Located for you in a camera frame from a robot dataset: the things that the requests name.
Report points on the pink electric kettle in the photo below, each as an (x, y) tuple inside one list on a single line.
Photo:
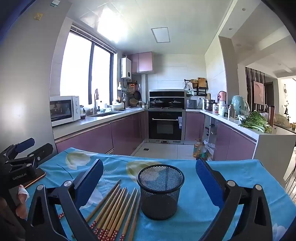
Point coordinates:
[(222, 96)]

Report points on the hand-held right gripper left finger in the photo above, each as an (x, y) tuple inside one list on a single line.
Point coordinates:
[(89, 183)]

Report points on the brown tumbler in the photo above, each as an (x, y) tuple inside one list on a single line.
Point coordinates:
[(271, 115)]

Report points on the white microwave oven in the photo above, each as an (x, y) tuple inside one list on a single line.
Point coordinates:
[(64, 111)]

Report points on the blue floral tablecloth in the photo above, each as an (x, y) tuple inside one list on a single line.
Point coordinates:
[(242, 171)]

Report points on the bundle of wooden chopsticks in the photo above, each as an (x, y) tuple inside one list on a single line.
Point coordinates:
[(115, 208)]

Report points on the pink base cabinet run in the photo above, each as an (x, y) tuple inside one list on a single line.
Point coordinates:
[(92, 139), (231, 141)]

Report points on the black pot with glass lid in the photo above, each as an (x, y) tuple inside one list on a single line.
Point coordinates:
[(157, 102), (175, 102)]

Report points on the yellow cooking oil bottle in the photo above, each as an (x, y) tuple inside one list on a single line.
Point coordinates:
[(196, 149)]

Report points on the steel thermos bottle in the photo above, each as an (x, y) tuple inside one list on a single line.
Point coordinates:
[(231, 112)]

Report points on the rose gold smartphone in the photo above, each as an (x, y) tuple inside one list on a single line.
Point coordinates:
[(40, 176)]

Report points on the black mesh utensil holder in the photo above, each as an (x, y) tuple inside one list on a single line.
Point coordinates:
[(159, 199)]

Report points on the steel kitchen faucet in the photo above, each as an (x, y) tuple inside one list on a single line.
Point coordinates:
[(95, 102)]

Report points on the kitchen window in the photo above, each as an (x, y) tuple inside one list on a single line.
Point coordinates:
[(76, 69)]

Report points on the pale green kitchen appliance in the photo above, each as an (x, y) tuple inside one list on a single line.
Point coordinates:
[(239, 104)]

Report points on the pendulum wall clock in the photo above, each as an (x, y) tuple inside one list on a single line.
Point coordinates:
[(285, 89)]

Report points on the white ceramic pot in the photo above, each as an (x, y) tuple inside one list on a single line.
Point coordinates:
[(118, 106)]

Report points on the bunch of leafy greens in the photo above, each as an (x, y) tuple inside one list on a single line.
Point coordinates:
[(254, 121)]

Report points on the pink wall cabinet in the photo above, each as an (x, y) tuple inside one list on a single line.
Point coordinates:
[(141, 62)]

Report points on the white plastic bag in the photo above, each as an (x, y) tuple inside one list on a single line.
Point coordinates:
[(211, 149)]

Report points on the white wall water heater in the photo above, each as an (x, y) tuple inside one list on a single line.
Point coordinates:
[(126, 68)]

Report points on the beige plastic bag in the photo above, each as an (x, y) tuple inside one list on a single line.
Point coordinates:
[(282, 120)]

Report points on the hanging black pan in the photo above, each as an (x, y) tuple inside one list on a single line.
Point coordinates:
[(137, 95)]

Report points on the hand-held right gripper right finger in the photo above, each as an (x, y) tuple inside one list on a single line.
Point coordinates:
[(208, 180)]

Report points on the wooden cutting board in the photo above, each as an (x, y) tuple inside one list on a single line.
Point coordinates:
[(202, 83)]

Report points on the black wall rack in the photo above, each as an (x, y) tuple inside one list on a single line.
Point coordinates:
[(198, 92)]

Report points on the pink wall picture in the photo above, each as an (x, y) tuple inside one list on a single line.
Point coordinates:
[(259, 92)]

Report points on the woven basket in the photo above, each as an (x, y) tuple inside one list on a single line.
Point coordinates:
[(133, 102)]

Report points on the small steel kettle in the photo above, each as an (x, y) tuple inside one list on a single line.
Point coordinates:
[(144, 105)]

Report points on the stainless steel stockpot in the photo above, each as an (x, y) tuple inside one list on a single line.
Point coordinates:
[(208, 104)]

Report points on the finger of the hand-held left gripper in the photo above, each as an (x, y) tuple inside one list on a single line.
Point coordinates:
[(44, 148), (24, 143)]

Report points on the kitchen sink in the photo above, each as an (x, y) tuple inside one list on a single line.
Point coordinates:
[(104, 114)]

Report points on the dark slatted partition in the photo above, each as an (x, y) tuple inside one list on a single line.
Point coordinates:
[(249, 88)]

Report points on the ceiling light panel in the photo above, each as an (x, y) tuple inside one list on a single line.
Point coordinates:
[(160, 35)]

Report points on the white bottle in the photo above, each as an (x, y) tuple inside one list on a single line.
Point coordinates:
[(223, 109)]

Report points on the person's left hand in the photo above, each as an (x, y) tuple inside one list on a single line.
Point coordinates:
[(22, 204)]

